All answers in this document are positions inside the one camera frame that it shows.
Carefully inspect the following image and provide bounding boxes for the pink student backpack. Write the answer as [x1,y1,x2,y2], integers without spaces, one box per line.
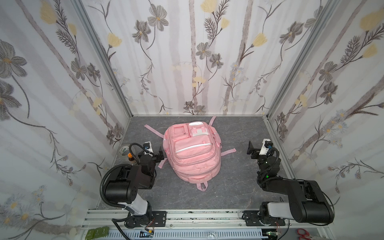
[145,116,237,192]

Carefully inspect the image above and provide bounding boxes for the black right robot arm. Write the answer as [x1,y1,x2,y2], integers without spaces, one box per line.
[247,139,335,226]

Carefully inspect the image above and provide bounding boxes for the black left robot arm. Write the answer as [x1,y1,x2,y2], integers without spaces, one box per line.
[100,142,167,229]

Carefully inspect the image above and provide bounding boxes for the orange cap brown bottle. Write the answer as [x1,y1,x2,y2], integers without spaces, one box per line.
[128,153,137,165]

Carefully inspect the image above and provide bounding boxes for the white tape roll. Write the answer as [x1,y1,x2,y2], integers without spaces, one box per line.
[119,145,130,158]

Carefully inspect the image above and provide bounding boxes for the green connector block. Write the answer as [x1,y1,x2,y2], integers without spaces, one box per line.
[85,226,110,240]

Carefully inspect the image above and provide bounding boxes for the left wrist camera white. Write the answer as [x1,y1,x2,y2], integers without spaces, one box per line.
[143,142,154,156]

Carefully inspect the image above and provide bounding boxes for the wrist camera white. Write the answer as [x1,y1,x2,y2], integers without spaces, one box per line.
[260,139,273,156]
[143,142,154,156]

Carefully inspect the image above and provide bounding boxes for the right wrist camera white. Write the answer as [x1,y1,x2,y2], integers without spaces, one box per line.
[260,139,273,156]

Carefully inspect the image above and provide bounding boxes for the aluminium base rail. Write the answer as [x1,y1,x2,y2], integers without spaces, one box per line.
[76,209,335,240]

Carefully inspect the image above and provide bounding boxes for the red handled scissors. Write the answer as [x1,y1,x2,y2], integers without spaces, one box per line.
[297,229,313,240]

